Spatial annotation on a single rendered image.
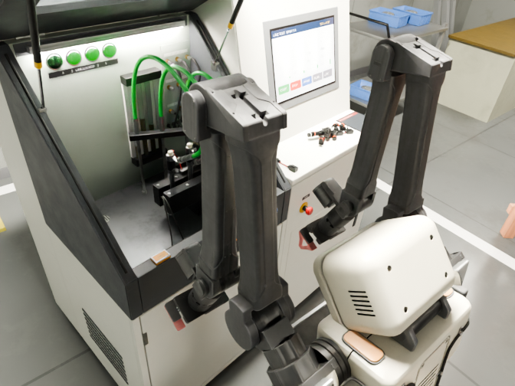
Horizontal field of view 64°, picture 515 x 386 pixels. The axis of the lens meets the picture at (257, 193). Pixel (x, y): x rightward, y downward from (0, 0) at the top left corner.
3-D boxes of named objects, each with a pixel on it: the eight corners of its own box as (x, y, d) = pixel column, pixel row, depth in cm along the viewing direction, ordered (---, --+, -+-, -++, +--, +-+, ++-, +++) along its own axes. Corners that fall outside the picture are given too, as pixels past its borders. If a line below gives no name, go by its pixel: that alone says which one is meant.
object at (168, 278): (143, 314, 124) (137, 278, 114) (135, 305, 126) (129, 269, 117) (280, 224, 161) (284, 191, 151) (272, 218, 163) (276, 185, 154)
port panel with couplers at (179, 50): (170, 126, 164) (165, 48, 146) (165, 123, 166) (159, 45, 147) (196, 117, 172) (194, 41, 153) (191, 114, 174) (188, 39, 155)
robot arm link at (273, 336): (276, 358, 67) (300, 341, 70) (247, 302, 68) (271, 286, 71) (251, 358, 74) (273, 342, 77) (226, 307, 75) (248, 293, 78)
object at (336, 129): (323, 149, 171) (326, 138, 168) (304, 139, 177) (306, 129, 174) (354, 133, 185) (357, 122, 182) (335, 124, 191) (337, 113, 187)
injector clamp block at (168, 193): (172, 230, 148) (168, 197, 139) (155, 217, 153) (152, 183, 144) (240, 193, 168) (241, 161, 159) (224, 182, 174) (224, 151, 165)
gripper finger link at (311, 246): (288, 240, 122) (302, 227, 115) (305, 231, 126) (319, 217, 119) (301, 260, 121) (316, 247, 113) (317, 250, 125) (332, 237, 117)
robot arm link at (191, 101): (200, 101, 53) (264, 84, 59) (176, 85, 57) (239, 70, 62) (204, 309, 79) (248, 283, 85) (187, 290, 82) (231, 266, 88)
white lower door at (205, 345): (158, 423, 164) (139, 318, 123) (155, 420, 165) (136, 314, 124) (269, 328, 203) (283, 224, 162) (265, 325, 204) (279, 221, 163)
